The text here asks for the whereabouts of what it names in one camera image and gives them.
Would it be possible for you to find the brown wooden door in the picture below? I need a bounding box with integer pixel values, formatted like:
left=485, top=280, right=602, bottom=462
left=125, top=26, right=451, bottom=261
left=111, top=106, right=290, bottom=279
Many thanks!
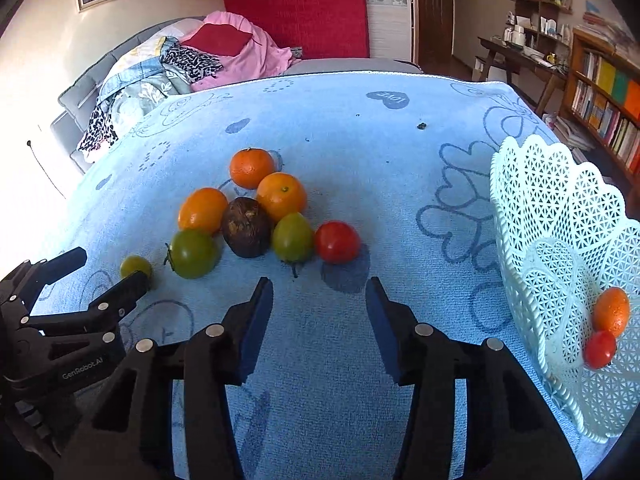
left=415, top=0, right=456, bottom=73

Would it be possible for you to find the pink blanket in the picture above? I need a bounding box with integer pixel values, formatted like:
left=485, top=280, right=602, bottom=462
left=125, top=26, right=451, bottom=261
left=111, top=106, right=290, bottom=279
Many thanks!
left=182, top=10, right=301, bottom=92

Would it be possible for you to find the red padded wall panel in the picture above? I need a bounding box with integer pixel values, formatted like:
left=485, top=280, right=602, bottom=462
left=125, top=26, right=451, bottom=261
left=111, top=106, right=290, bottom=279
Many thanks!
left=217, top=0, right=371, bottom=60

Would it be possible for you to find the pile of clothes and bedding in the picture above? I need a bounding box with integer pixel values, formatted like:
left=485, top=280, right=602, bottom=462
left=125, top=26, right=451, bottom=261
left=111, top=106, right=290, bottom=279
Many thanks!
left=50, top=17, right=206, bottom=176

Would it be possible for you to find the white wardrobe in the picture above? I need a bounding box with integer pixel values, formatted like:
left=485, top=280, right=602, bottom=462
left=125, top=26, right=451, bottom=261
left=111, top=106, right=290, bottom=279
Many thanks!
left=362, top=0, right=418, bottom=63

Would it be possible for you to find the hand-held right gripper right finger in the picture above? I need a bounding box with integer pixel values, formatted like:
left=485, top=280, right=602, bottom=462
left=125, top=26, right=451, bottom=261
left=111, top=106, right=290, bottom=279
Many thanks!
left=365, top=276, right=583, bottom=480

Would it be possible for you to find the red tomato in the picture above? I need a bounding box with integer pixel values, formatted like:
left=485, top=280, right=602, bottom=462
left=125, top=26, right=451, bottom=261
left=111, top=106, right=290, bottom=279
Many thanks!
left=582, top=330, right=618, bottom=370
left=314, top=220, right=362, bottom=264

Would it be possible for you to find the stack of books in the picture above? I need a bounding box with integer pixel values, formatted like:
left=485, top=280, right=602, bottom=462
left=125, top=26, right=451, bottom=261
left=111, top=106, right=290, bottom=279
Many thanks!
left=582, top=10, right=640, bottom=61

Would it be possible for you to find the black wall cable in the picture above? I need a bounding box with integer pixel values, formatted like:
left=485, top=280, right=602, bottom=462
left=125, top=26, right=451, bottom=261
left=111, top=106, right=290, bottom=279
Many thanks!
left=27, top=141, right=66, bottom=200

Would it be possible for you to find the red pillow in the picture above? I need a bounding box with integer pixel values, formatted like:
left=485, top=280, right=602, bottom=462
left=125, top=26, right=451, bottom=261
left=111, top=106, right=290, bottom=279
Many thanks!
left=181, top=23, right=253, bottom=58

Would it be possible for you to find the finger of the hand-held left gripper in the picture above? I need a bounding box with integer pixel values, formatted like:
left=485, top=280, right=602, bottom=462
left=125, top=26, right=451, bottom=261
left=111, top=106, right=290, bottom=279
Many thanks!
left=0, top=246, right=89, bottom=312
left=22, top=272, right=150, bottom=334

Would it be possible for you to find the dark brown round fruit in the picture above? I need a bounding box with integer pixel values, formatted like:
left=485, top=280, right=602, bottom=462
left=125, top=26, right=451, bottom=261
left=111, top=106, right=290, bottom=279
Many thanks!
left=221, top=197, right=273, bottom=259

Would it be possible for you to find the large green tomato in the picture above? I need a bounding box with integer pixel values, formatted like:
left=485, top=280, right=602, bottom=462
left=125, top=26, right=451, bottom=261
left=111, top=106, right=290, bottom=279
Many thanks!
left=164, top=229, right=222, bottom=280

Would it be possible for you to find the wooden bookcase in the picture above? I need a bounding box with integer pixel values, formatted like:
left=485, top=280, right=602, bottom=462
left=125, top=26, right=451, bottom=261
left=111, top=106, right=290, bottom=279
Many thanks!
left=557, top=27, right=640, bottom=186

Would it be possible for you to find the floral quilt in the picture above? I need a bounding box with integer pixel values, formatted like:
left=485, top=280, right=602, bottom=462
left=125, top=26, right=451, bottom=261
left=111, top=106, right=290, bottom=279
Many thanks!
left=97, top=35, right=193, bottom=128

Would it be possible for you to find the pile of papers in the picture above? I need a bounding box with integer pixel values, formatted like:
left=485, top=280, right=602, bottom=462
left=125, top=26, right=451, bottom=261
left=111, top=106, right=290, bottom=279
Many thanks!
left=542, top=112, right=596, bottom=152

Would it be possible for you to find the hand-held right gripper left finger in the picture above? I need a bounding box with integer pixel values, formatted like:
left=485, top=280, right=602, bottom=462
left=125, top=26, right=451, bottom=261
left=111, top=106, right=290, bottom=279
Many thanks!
left=54, top=276, right=275, bottom=480

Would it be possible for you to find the grey mattress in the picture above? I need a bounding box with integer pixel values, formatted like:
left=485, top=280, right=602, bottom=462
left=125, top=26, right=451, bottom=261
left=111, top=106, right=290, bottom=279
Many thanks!
left=282, top=57, right=423, bottom=78

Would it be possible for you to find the blue printed blanket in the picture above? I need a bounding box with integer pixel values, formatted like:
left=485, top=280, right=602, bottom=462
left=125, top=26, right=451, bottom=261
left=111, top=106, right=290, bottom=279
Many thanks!
left=27, top=71, right=608, bottom=480

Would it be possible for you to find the small yellow-green tomato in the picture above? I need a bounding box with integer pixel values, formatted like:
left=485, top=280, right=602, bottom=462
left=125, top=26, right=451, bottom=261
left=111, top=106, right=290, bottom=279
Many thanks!
left=119, top=255, right=153, bottom=281

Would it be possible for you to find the wooden desk shelf unit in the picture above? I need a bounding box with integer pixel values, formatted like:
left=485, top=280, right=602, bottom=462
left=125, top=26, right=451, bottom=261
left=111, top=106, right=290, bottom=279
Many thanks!
left=505, top=0, right=573, bottom=51

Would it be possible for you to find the leopard print cloth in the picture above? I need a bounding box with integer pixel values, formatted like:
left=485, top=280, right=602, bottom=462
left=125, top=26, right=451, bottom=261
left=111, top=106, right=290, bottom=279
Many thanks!
left=76, top=104, right=119, bottom=155
left=160, top=45, right=224, bottom=81

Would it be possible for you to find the orange mandarin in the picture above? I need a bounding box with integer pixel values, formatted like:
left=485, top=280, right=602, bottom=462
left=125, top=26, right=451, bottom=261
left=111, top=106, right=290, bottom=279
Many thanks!
left=229, top=147, right=276, bottom=190
left=593, top=287, right=631, bottom=339
left=256, top=172, right=308, bottom=224
left=178, top=187, right=229, bottom=237

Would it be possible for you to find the wooden desk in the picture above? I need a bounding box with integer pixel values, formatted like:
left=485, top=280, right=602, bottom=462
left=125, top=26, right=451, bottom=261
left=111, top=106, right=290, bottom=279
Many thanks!
left=475, top=36, right=568, bottom=111

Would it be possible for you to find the pale lattice plastic basket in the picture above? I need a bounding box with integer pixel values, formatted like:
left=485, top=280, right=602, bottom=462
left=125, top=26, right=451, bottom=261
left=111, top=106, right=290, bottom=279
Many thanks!
left=489, top=135, right=640, bottom=444

